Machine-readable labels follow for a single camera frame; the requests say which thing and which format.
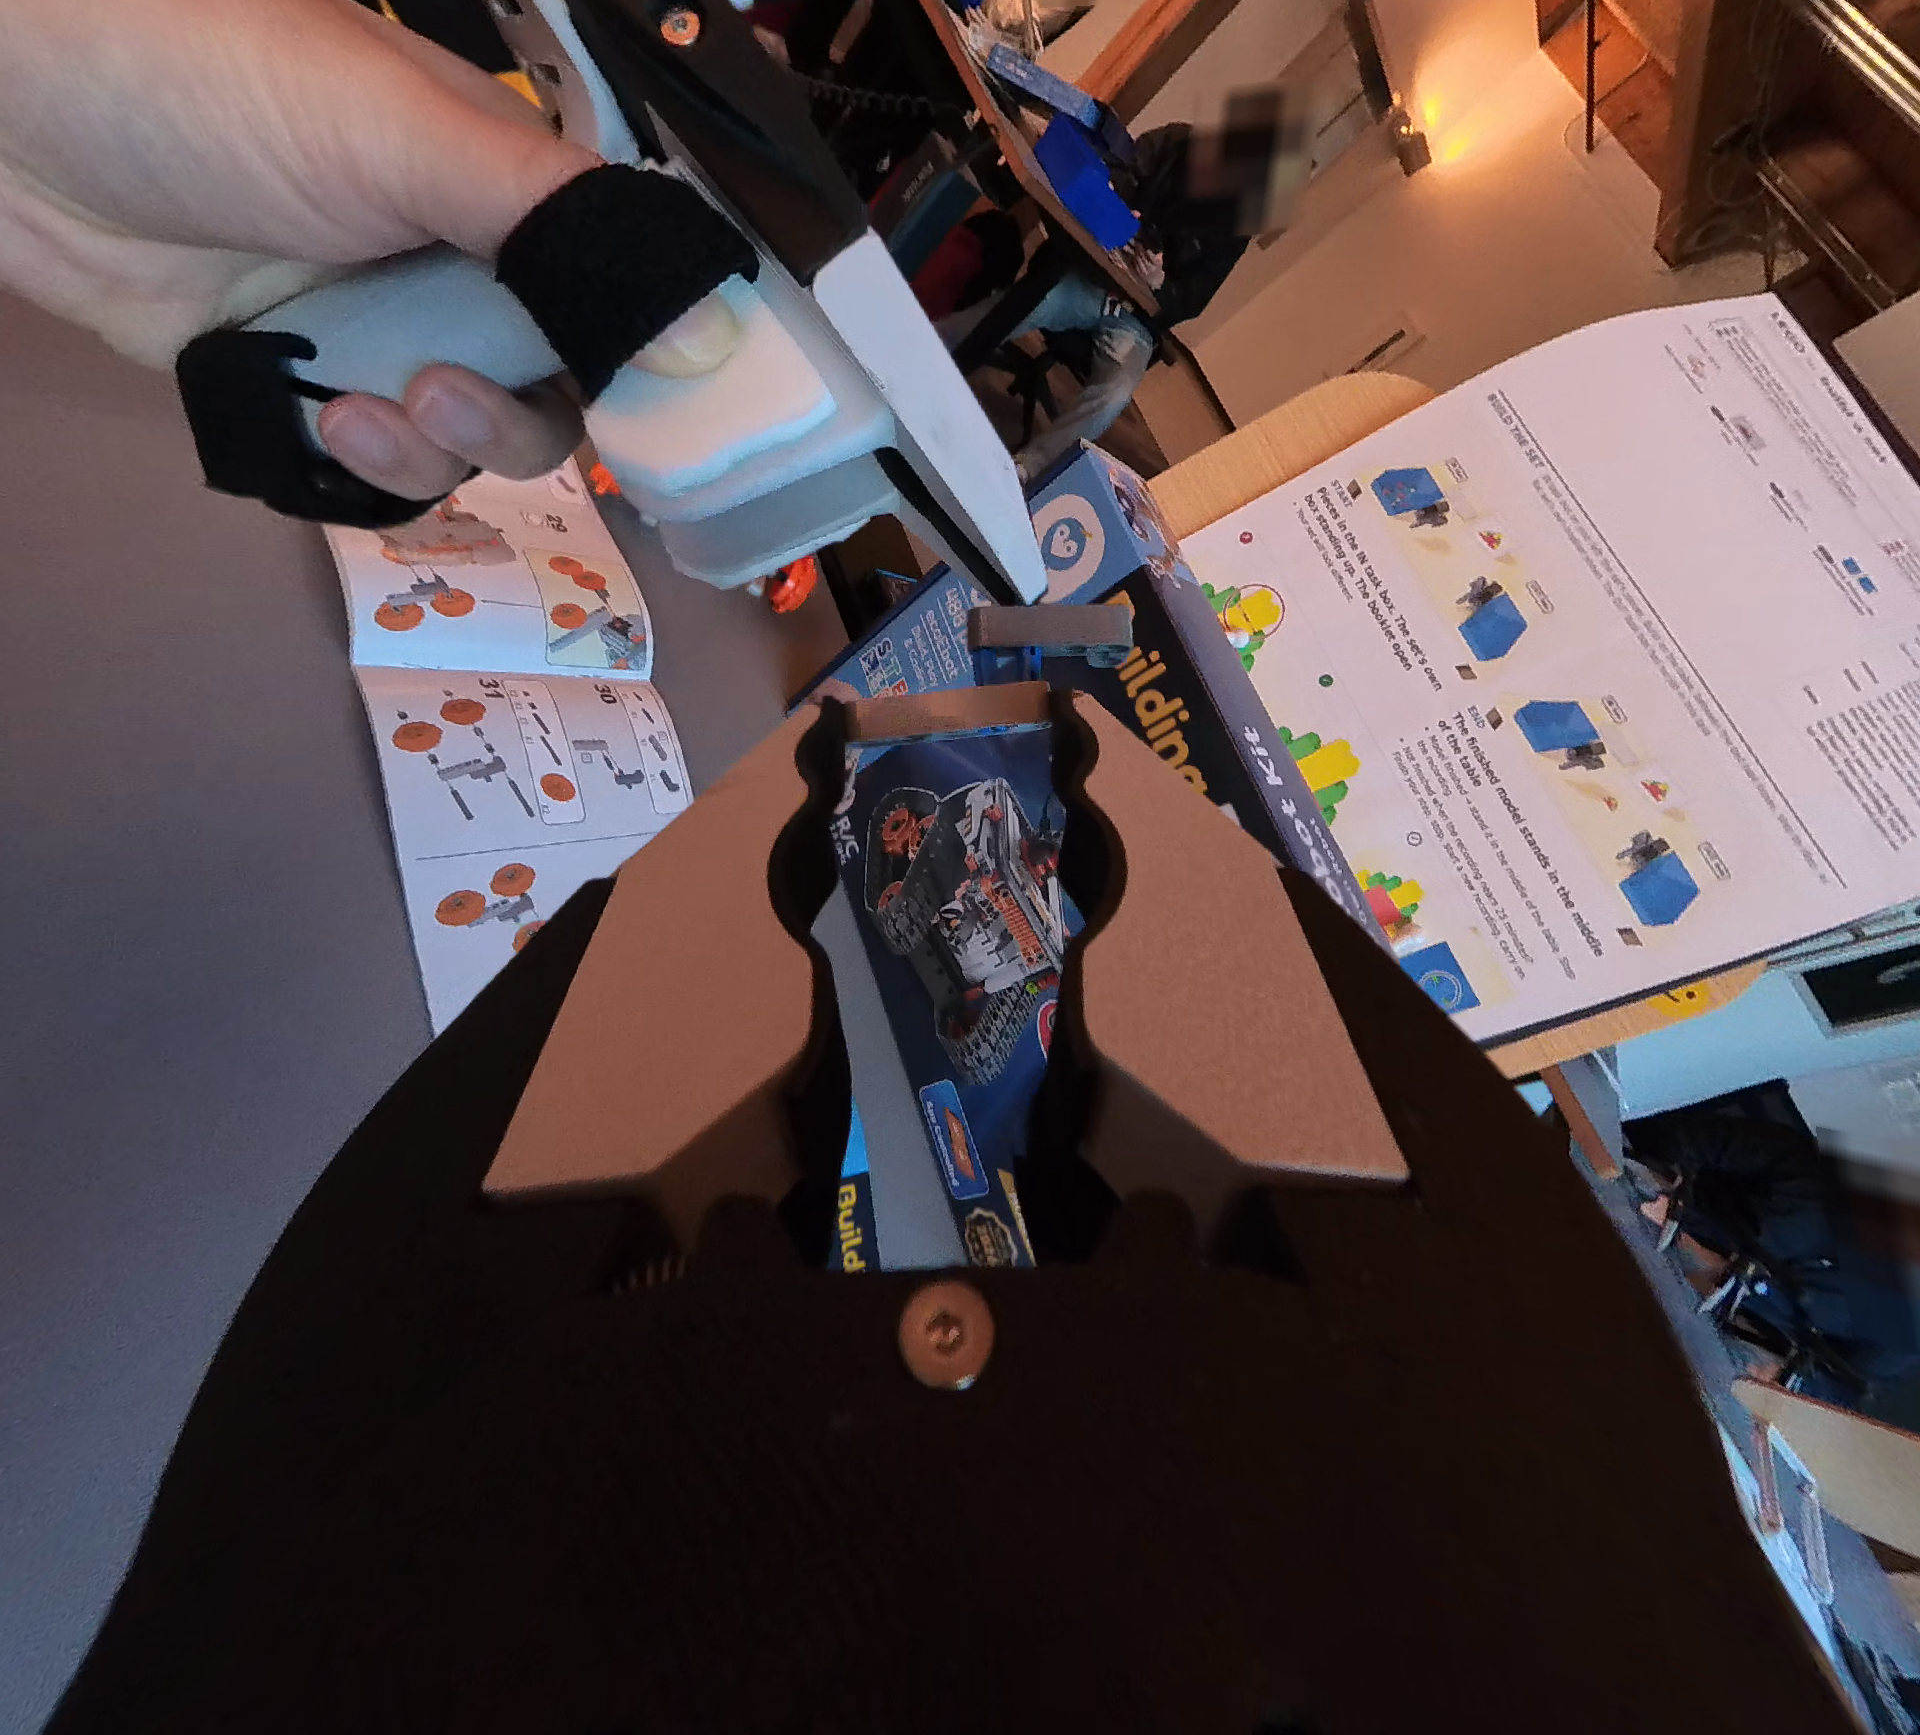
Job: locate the long wooden desk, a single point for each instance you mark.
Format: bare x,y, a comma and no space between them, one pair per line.
1052,220

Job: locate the wooden shelving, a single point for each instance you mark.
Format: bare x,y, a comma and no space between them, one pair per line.
1637,42

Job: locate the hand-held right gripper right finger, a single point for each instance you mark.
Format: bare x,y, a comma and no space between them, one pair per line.
1232,1016

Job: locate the wall lamp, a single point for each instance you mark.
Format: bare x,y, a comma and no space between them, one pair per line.
1371,42

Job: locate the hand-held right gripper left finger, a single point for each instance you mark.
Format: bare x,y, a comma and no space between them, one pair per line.
659,1016

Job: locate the white printed instruction sheet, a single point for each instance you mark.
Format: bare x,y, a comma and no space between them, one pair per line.
1575,656

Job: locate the blue toy kit box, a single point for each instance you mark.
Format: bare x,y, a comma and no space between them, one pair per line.
1201,730

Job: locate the red bag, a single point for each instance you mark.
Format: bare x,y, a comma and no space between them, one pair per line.
960,267

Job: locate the grey desk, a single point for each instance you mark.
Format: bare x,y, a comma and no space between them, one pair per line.
181,867

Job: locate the person's left hand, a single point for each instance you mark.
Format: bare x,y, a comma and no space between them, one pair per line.
227,132

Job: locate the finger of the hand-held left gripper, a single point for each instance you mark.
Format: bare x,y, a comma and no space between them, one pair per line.
931,416

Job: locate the white wall plate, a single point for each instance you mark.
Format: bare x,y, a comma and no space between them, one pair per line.
1371,350

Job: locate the orange toy wheel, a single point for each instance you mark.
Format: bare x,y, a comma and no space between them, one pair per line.
789,585

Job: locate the open instruction booklet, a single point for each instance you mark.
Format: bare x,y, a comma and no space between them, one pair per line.
496,744

